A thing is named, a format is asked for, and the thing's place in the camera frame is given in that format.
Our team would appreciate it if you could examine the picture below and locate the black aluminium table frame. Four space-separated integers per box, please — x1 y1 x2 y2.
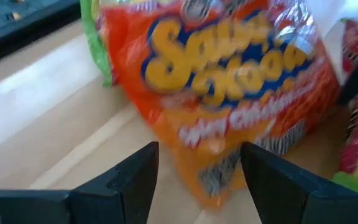
0 0 83 70

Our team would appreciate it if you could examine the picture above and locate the orange chicken noodle pack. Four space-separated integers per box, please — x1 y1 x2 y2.
103 0 343 211

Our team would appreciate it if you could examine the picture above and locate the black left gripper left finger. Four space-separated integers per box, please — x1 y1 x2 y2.
69 141 160 224

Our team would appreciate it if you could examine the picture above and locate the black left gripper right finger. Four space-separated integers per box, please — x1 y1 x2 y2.
240 141 320 224

